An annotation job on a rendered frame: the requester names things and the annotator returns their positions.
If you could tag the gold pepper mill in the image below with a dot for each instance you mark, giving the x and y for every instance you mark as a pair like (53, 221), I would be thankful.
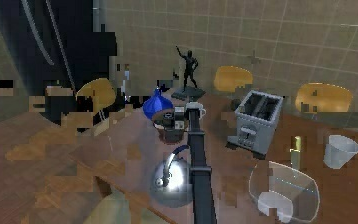
(296, 155)

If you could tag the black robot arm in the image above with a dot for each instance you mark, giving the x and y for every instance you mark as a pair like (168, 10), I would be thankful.
(200, 186)

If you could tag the yellow chair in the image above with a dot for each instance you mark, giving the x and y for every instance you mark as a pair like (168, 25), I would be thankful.
(232, 78)
(323, 98)
(110, 210)
(98, 91)

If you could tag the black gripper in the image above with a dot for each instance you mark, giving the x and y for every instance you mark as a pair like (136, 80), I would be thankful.
(168, 120)

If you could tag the brown wooden table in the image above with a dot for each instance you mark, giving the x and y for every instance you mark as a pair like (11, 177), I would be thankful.
(53, 150)

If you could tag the clear glass bowl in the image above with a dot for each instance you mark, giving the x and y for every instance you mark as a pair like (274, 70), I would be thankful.
(300, 186)

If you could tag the small white bowl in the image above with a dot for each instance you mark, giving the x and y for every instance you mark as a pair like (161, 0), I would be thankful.
(275, 205)

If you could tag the black figure statue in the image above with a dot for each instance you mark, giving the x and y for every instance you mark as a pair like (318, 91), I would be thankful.
(189, 66)

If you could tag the large black block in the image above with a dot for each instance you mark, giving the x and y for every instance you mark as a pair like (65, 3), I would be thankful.
(70, 40)

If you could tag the white mug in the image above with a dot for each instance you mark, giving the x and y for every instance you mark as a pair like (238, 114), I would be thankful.
(200, 107)

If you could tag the blue onion-shaped vase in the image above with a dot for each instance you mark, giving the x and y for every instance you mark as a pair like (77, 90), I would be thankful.
(155, 104)

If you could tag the white beaker cup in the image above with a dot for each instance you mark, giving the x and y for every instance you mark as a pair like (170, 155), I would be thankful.
(338, 151)

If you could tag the silver kettle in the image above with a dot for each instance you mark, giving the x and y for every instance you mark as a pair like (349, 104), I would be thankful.
(173, 186)

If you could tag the silver toaster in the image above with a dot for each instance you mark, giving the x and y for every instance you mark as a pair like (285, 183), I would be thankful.
(258, 128)

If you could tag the brown flowerpot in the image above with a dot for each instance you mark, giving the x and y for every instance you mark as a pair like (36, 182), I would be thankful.
(170, 136)

